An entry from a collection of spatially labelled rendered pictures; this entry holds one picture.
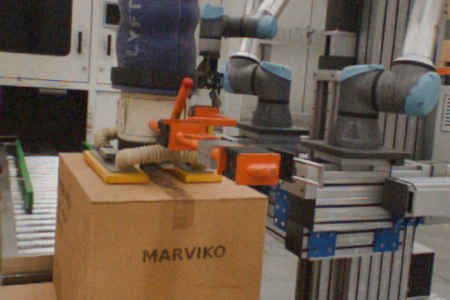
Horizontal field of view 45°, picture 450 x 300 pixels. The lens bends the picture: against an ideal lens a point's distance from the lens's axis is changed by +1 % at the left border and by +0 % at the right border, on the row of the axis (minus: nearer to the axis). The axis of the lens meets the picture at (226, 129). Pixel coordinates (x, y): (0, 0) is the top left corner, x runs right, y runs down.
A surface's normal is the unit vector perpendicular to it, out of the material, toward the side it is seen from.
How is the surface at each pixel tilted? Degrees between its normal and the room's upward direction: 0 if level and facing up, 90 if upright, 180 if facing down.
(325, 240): 90
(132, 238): 90
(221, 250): 90
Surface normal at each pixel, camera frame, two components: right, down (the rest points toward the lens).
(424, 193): 0.40, 0.12
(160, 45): 0.20, -0.11
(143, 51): -0.22, -0.11
